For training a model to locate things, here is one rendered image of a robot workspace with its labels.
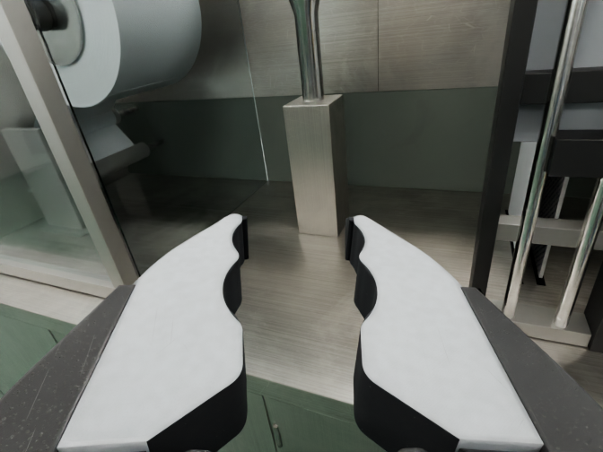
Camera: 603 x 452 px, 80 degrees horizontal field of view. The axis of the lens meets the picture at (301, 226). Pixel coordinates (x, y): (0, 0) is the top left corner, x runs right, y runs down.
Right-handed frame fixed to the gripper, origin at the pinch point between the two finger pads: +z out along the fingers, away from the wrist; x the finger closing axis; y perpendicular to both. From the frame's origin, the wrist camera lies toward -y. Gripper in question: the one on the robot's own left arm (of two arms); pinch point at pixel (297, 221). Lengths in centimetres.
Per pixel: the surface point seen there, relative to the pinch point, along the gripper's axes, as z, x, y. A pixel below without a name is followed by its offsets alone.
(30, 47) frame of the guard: 39, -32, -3
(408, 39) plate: 74, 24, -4
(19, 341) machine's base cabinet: 50, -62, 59
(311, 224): 56, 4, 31
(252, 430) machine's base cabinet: 26, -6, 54
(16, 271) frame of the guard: 51, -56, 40
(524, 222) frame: 25.1, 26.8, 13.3
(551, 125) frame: 24.8, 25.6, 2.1
